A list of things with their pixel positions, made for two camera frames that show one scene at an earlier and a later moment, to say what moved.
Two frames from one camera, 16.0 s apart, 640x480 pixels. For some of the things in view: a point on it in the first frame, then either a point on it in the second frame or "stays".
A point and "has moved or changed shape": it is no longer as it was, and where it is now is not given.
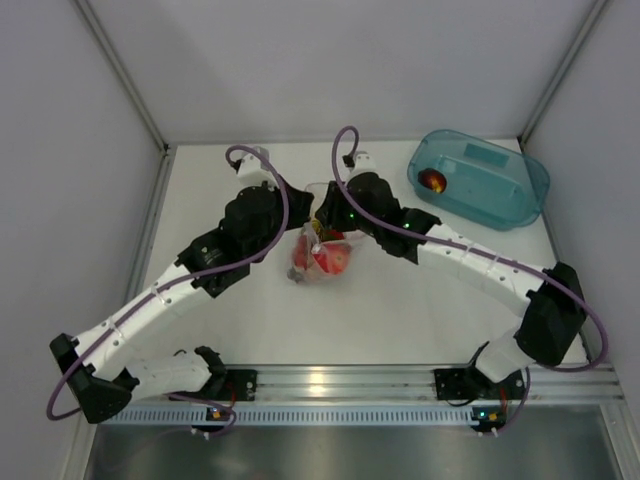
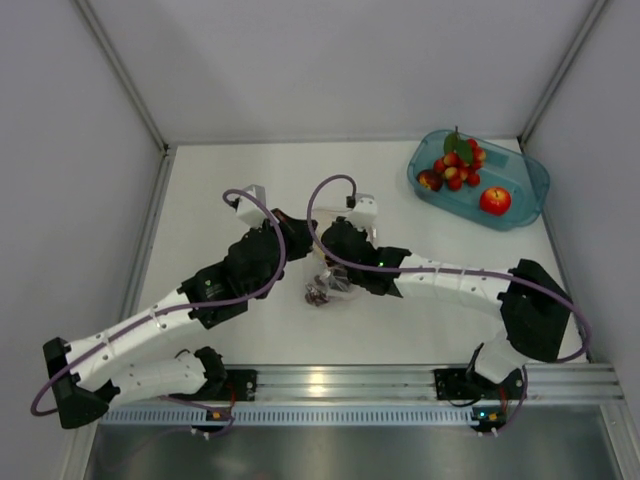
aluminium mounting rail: x=597 y=383 stays
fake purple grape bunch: x=294 y=275 -> x=316 y=292
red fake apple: x=334 y=256 has moved or changed shape
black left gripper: x=298 y=206 -> x=297 y=233
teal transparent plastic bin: x=489 y=183 stays
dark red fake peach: x=433 y=179 stays
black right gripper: x=329 y=214 -> x=342 y=219
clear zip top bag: x=319 y=253 has moved or changed shape
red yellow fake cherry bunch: x=326 y=234 has moved or changed shape
